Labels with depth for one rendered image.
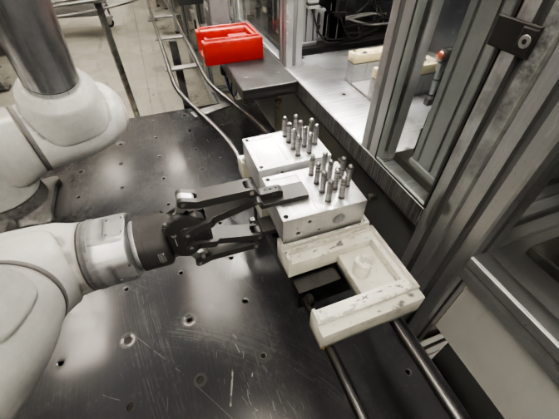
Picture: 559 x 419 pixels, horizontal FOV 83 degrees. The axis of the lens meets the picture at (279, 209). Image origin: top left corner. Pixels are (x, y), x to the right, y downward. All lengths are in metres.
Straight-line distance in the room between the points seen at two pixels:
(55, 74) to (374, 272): 0.67
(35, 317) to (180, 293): 0.35
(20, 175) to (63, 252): 0.46
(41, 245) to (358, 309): 0.36
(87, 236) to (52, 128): 0.43
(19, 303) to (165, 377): 0.32
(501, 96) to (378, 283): 0.25
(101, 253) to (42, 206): 0.53
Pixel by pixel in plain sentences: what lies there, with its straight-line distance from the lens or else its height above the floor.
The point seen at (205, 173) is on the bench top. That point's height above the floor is 0.68.
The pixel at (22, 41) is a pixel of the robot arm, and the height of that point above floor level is 1.06.
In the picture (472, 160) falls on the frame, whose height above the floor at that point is 1.02.
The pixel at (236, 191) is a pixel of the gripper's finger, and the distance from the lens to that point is 0.40.
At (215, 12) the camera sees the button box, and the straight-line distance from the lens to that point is 1.06.
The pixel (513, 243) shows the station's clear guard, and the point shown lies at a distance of 0.45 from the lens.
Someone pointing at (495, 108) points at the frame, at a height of 1.07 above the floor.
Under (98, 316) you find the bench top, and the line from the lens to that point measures 0.70.
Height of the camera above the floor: 1.23
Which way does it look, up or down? 46 degrees down
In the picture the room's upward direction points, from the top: straight up
